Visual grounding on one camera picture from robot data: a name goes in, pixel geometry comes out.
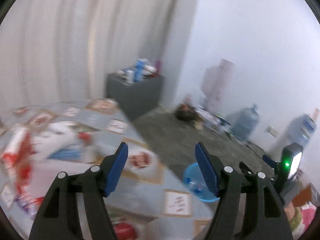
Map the dark grey cabinet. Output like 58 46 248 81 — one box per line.
106 73 164 121

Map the empty blue water jug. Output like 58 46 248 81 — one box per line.
226 103 260 142

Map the red printed snack bag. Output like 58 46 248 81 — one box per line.
1 126 34 194

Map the dark brown box on floor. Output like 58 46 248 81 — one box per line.
175 103 198 122

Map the orange wooden furniture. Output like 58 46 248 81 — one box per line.
292 183 312 207

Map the purple box on cabinet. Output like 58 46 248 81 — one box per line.
155 60 162 75

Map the water jug on dispenser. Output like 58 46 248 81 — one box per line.
285 114 317 147

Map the purple snack wrapper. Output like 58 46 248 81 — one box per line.
15 195 44 219

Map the pink floral bag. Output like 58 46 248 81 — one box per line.
284 202 317 239

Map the small white bottle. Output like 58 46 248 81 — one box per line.
126 69 135 84

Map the white foam sheet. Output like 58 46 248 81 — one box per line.
30 121 100 172

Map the blue plastic trash basket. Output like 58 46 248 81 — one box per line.
183 163 220 203

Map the blue lotion bottle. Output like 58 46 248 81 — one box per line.
134 59 148 82

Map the fruit pattern tablecloth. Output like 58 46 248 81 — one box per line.
1 99 213 239

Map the pink patterned rolled sheet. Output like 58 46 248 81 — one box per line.
201 59 235 105

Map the white curtain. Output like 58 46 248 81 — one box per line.
1 0 198 110

